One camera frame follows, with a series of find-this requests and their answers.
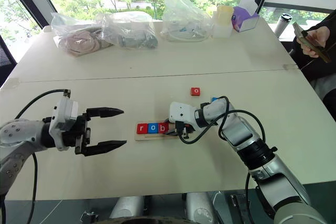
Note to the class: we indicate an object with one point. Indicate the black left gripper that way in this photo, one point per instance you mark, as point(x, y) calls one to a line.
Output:
point(80, 136)

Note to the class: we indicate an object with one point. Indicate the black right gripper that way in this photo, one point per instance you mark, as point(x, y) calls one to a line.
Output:
point(185, 130)

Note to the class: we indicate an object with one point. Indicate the red letter b block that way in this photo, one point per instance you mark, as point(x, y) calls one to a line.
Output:
point(163, 128)

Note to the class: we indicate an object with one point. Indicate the smartphone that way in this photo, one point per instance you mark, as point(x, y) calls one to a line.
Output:
point(302, 37)

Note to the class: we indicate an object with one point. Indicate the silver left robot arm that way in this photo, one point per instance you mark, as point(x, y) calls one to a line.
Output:
point(15, 140)

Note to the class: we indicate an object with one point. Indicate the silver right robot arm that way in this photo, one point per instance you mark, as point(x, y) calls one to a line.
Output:
point(236, 130)

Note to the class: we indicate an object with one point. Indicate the person's black-sleeved forearm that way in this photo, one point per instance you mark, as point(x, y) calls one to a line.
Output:
point(324, 22)

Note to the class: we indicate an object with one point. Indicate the blue letter o block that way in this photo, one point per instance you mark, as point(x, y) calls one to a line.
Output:
point(152, 128)

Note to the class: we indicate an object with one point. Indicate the wooden letter tray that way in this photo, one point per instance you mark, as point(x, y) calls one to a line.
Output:
point(149, 137)

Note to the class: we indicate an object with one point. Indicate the red letter r block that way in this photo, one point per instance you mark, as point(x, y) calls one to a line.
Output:
point(141, 128)

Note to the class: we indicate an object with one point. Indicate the red letter o block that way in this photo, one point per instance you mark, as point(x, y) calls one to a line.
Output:
point(195, 91)

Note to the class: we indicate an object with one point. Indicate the silver rounded robot leg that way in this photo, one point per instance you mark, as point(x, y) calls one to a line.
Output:
point(198, 207)
point(126, 207)

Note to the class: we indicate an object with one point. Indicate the person's bare hand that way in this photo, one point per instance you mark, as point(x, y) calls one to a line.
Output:
point(316, 39)

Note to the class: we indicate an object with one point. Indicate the plastic bag with pink cloth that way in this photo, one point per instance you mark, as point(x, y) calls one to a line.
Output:
point(76, 37)

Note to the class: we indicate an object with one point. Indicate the plastic bag with grey item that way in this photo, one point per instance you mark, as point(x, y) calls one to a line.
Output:
point(131, 33)

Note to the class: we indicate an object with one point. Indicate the clear table joint clip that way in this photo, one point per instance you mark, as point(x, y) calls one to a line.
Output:
point(290, 67)
point(13, 81)

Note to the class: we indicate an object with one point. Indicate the clear bag with white tubing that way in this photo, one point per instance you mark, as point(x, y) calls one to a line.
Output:
point(183, 19)

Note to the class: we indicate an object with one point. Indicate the white plastic box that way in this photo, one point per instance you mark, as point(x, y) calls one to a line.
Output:
point(221, 28)

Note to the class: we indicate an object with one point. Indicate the black chair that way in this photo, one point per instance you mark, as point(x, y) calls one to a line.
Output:
point(4, 56)

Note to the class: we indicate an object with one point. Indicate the pale yellow cup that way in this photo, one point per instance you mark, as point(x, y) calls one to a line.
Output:
point(224, 13)

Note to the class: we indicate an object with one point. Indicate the purple tissue box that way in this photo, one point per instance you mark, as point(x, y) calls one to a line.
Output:
point(245, 19)

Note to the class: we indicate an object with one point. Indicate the white tumbler with black lid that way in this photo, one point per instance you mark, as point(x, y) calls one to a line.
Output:
point(284, 26)

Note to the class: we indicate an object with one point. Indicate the person's dark clothed body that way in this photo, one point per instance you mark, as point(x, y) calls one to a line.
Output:
point(323, 77)

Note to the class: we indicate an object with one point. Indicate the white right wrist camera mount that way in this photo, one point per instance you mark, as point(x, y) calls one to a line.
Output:
point(181, 111)

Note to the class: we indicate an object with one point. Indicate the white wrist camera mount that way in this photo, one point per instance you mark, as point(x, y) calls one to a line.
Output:
point(181, 111)
point(63, 119)

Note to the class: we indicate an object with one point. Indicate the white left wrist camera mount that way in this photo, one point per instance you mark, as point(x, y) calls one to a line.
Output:
point(63, 119)

